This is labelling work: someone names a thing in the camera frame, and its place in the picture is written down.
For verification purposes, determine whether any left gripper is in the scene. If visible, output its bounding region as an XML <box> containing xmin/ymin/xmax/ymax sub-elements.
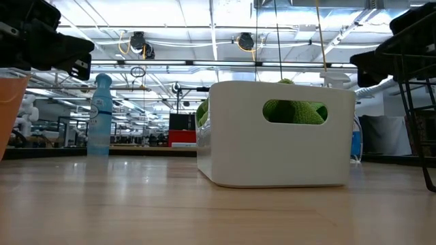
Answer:
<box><xmin>0</xmin><ymin>19</ymin><xmax>95</xmax><ymax>81</ymax></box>

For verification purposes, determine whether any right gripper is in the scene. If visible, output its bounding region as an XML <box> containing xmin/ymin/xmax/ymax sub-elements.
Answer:
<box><xmin>349</xmin><ymin>33</ymin><xmax>436</xmax><ymax>88</ymax></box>

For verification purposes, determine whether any green microfiber towel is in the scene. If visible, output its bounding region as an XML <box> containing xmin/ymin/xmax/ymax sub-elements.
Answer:
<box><xmin>196</xmin><ymin>78</ymin><xmax>328</xmax><ymax>129</ymax></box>

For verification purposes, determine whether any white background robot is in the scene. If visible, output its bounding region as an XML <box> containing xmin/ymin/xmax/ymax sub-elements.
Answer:
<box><xmin>15</xmin><ymin>94</ymin><xmax>40</xmax><ymax>137</ymax></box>

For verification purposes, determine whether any orange plastic basket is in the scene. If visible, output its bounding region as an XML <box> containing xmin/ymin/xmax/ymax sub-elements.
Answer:
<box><xmin>0</xmin><ymin>75</ymin><xmax>31</xmax><ymax>161</ymax></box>

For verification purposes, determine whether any gray fabric cover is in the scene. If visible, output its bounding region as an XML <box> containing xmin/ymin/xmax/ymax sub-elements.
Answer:
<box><xmin>360</xmin><ymin>114</ymin><xmax>414</xmax><ymax>157</ymax></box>

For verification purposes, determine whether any blue container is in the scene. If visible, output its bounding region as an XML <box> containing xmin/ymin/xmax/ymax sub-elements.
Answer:
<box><xmin>350</xmin><ymin>114</ymin><xmax>364</xmax><ymax>163</ymax></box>

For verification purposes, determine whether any blue spray bottle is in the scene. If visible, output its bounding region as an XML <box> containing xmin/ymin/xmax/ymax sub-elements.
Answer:
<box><xmin>87</xmin><ymin>73</ymin><xmax>114</xmax><ymax>157</ymax></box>

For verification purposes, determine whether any white plastic basket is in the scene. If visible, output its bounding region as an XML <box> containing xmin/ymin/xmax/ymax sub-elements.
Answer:
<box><xmin>196</xmin><ymin>80</ymin><xmax>357</xmax><ymax>189</ymax></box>

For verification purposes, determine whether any black monitor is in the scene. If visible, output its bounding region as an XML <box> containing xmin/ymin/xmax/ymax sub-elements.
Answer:
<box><xmin>169</xmin><ymin>113</ymin><xmax>197</xmax><ymax>131</ymax></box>

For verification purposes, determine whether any red box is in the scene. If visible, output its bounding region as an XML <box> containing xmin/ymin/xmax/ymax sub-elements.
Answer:
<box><xmin>168</xmin><ymin>129</ymin><xmax>198</xmax><ymax>148</ymax></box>

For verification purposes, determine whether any white corrugated duct hose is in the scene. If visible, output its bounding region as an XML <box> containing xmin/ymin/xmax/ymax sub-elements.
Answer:
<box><xmin>354</xmin><ymin>77</ymin><xmax>398</xmax><ymax>100</ymax></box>

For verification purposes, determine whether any yellow hanging strap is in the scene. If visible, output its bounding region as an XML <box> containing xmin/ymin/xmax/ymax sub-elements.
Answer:
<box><xmin>314</xmin><ymin>0</ymin><xmax>328</xmax><ymax>73</ymax></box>

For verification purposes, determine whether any black wire basket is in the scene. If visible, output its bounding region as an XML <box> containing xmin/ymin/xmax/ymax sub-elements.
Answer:
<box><xmin>374</xmin><ymin>6</ymin><xmax>436</xmax><ymax>193</ymax></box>

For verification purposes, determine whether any black ceiling cable reel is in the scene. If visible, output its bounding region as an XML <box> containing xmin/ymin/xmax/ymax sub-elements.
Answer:
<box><xmin>129</xmin><ymin>31</ymin><xmax>156</xmax><ymax>60</ymax></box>
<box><xmin>237</xmin><ymin>32</ymin><xmax>255</xmax><ymax>52</ymax></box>

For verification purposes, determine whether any black hanging cable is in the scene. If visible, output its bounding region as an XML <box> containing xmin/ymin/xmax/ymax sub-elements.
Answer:
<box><xmin>273</xmin><ymin>0</ymin><xmax>284</xmax><ymax>81</ymax></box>

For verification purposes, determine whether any black table edge frame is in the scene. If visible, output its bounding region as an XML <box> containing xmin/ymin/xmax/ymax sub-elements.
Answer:
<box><xmin>2</xmin><ymin>146</ymin><xmax>436</xmax><ymax>168</ymax></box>

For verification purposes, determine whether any black camera stand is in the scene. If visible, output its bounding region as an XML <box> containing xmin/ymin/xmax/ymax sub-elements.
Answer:
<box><xmin>171</xmin><ymin>82</ymin><xmax>211</xmax><ymax>115</ymax></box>

